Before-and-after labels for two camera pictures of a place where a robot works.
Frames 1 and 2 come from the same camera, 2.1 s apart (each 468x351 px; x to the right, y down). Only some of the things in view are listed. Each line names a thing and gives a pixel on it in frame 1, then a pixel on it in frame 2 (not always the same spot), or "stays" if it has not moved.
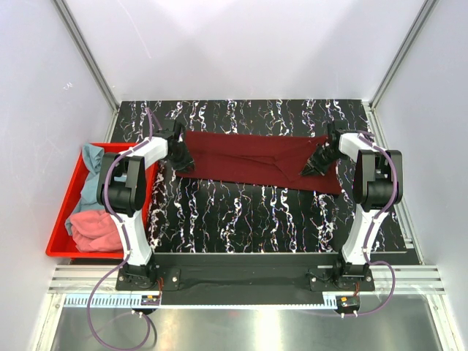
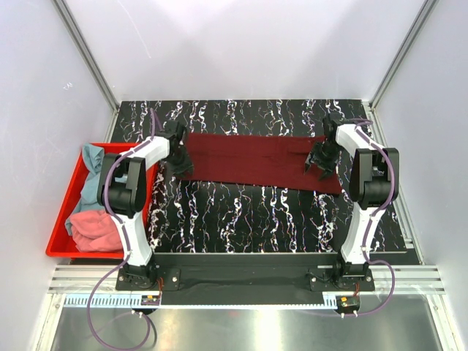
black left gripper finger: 189,166 stays
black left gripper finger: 183,170 to 176,173
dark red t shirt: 259,161 stays
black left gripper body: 182,153 stays
